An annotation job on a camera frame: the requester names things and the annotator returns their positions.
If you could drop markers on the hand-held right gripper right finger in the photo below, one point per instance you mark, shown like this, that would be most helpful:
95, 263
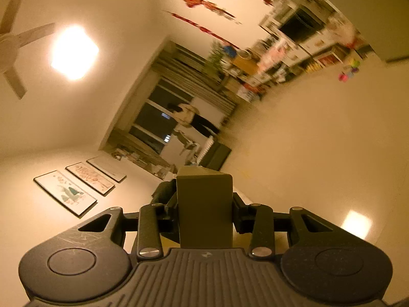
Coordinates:
238, 214

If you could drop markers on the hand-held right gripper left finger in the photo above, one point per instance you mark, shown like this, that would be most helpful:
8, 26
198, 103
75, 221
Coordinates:
171, 219

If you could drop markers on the olive rectangular box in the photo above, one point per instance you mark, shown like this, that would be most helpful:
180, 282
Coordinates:
204, 211

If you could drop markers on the cluttered bookshelf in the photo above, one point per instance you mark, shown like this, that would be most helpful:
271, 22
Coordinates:
140, 156

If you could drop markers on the framed picture with pale print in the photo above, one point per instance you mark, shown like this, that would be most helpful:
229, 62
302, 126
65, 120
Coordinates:
107, 169

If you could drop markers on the grey office chair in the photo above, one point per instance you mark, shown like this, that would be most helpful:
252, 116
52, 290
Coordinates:
185, 137

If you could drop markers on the framed picture with pink writing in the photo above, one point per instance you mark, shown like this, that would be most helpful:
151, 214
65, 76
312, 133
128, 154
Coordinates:
89, 177

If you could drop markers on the framed picture with teal figure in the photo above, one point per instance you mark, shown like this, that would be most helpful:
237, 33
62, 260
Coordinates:
64, 192

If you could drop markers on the window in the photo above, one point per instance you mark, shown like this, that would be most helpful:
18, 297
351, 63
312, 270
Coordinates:
153, 102

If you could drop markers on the curtain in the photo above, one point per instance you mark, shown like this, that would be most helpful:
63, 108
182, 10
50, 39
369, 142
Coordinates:
191, 76

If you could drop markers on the potted green plant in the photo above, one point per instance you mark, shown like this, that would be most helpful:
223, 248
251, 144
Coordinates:
214, 57

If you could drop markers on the pink cloth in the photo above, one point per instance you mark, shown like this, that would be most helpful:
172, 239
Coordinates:
271, 56

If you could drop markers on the blue pot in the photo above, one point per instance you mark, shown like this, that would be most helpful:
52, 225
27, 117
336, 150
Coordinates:
230, 51

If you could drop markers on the colourful floor toys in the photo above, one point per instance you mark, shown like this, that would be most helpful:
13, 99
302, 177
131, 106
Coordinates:
348, 73

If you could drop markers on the white low cabinet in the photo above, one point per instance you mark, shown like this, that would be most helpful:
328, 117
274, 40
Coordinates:
319, 51

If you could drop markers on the square ceiling light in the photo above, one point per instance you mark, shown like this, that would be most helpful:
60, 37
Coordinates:
75, 52

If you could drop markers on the black television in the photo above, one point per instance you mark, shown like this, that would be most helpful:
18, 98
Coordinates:
300, 25

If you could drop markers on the white ceiling fan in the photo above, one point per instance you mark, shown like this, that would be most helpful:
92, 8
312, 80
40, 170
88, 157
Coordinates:
12, 44

